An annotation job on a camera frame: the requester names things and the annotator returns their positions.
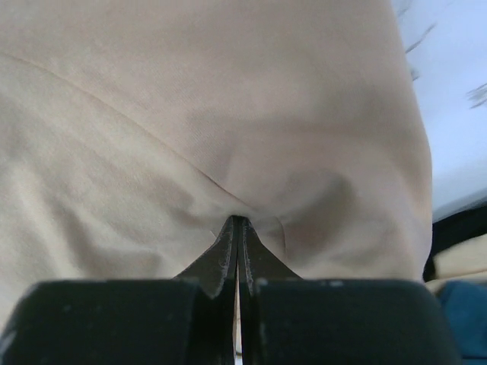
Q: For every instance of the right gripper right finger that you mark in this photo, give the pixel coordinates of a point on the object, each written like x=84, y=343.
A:
x=286, y=319

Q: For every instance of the folded cream t-shirt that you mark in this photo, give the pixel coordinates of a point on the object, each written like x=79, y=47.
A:
x=463, y=262

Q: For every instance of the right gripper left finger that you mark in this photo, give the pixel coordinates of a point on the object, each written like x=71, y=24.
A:
x=188, y=319

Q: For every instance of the beige t-shirt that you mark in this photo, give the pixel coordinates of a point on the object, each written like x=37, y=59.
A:
x=131, y=130

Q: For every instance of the folded black t-shirt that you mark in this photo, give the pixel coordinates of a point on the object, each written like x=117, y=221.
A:
x=454, y=230

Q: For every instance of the folded blue t-shirt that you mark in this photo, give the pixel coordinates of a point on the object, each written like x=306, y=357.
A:
x=464, y=305

